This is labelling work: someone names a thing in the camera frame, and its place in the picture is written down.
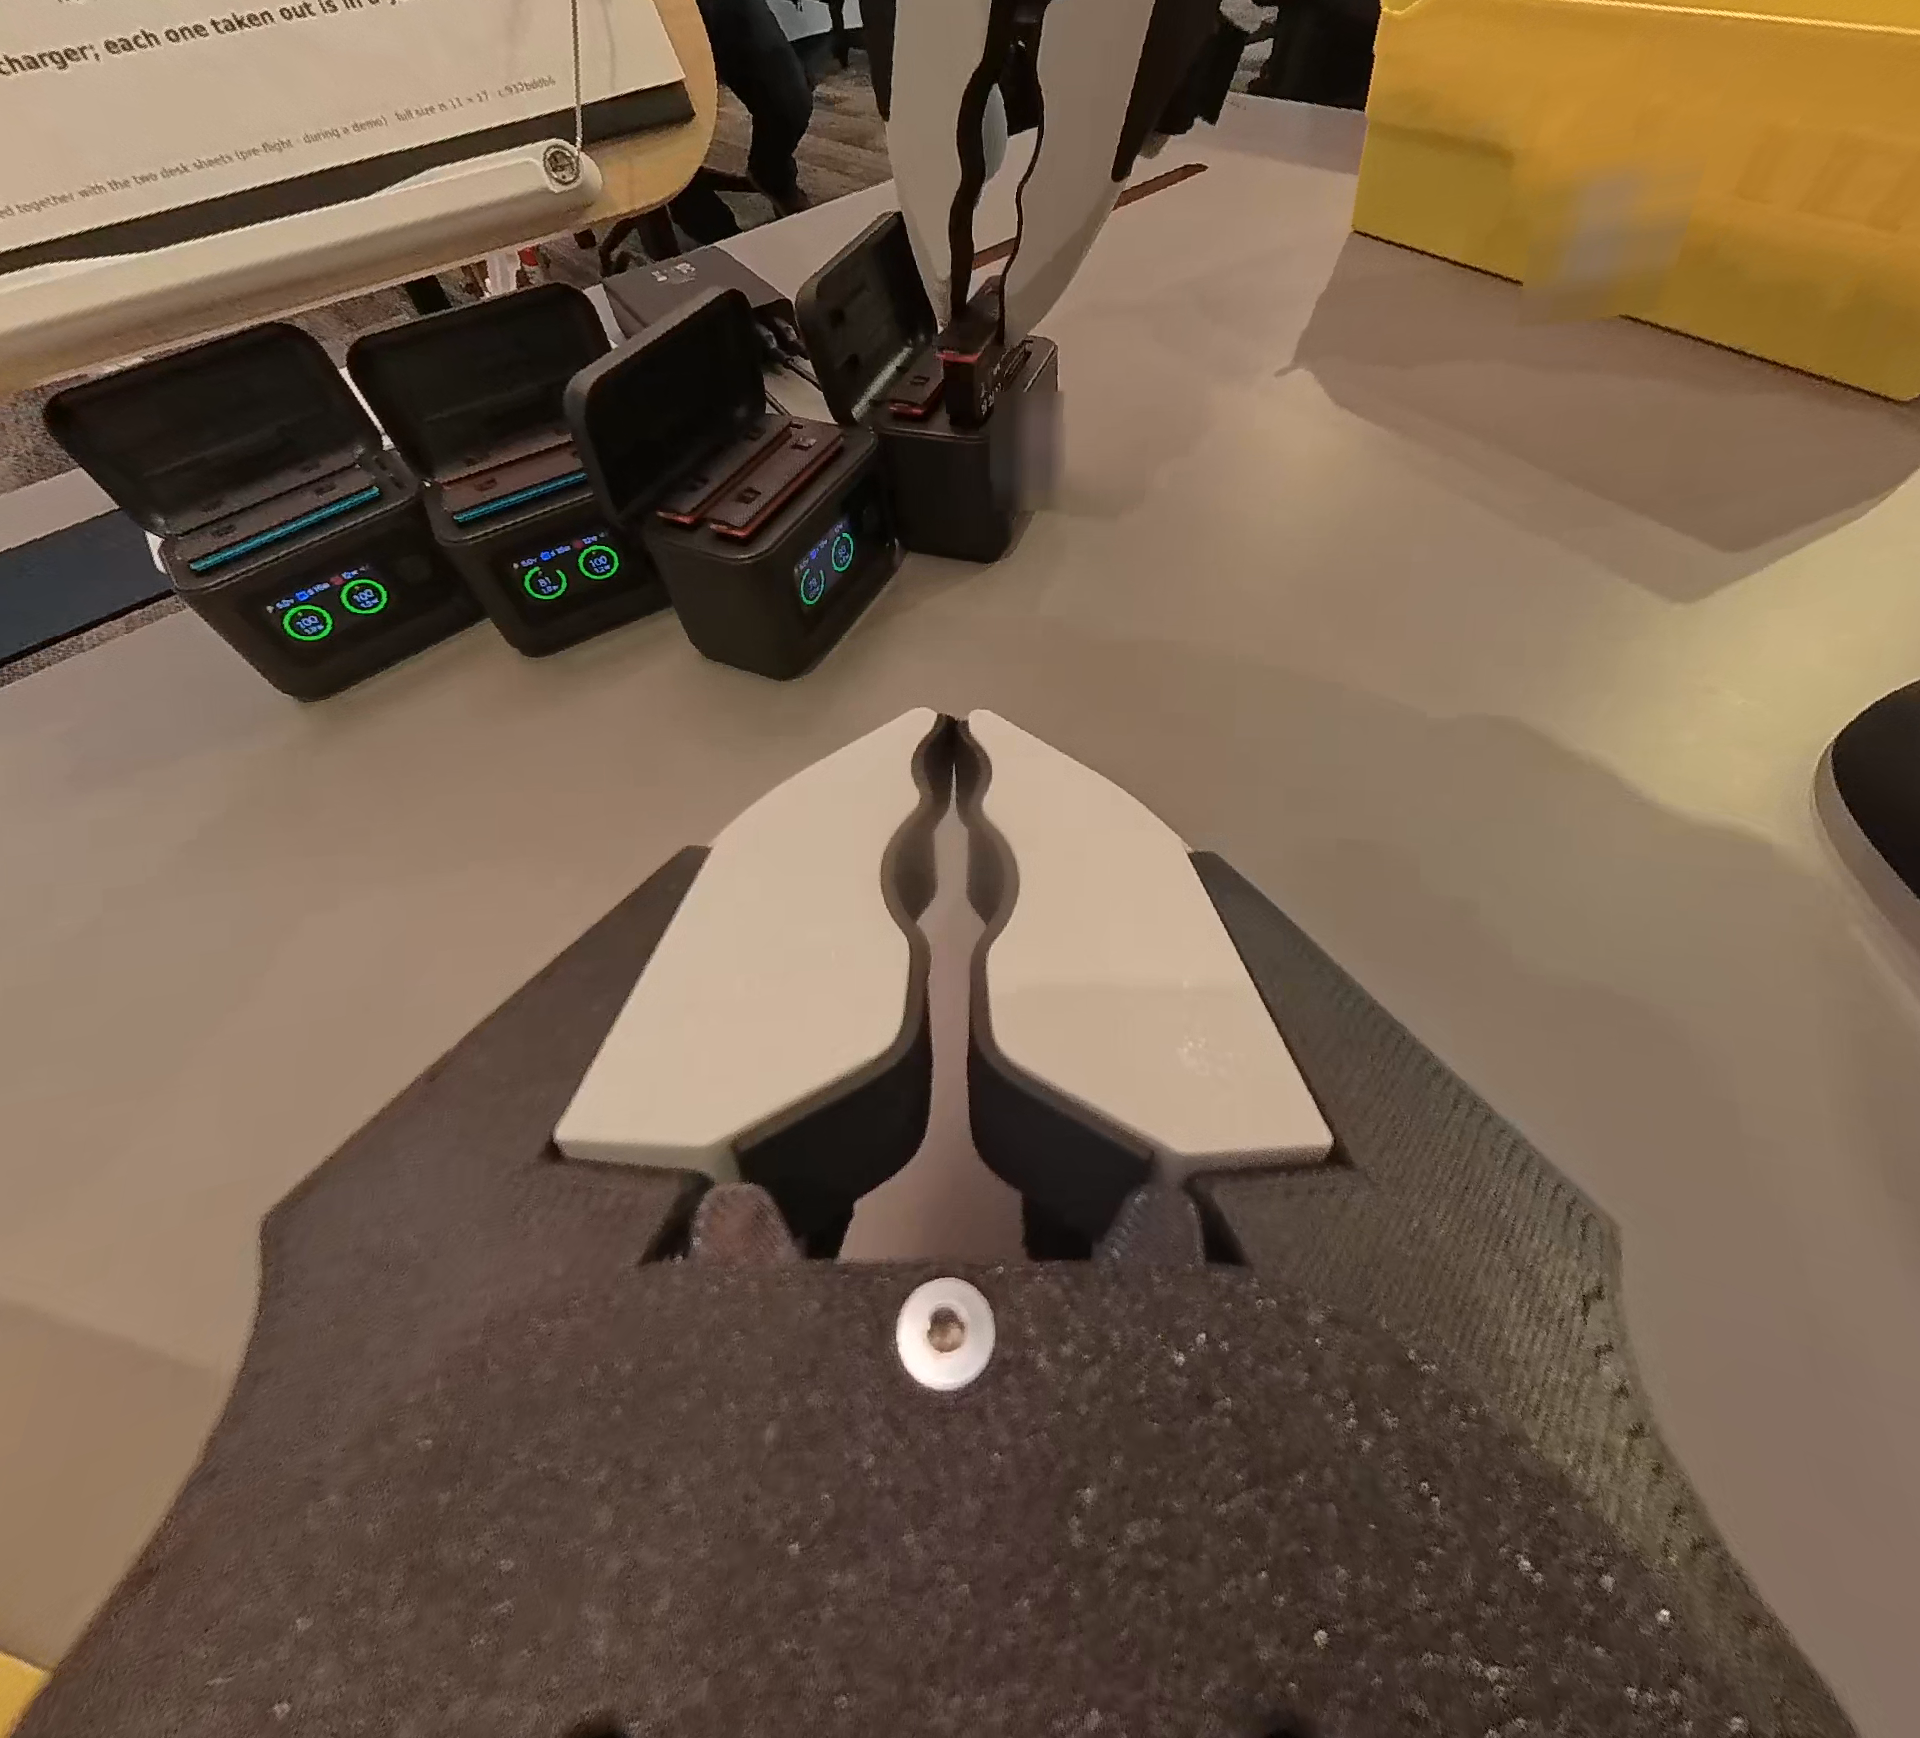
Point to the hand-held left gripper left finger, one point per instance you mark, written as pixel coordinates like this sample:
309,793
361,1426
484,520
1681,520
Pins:
736,990

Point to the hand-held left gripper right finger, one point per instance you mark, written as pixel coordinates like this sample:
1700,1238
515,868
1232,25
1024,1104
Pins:
1169,990

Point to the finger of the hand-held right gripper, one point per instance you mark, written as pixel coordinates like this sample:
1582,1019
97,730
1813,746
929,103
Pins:
936,60
1096,105

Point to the black battery charger case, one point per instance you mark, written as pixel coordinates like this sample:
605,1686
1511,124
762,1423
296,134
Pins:
481,375
179,433
675,375
960,493

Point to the yellow plastic bin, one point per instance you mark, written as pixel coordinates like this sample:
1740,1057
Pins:
1681,150

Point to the black charging hub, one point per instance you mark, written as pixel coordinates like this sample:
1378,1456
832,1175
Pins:
685,284

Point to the white clip bar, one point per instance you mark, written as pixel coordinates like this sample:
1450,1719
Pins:
300,238

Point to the black honeycomb cushion pad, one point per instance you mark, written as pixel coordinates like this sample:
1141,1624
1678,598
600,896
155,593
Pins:
1886,825

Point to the dark flat mat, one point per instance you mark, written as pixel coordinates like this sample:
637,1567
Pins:
61,599

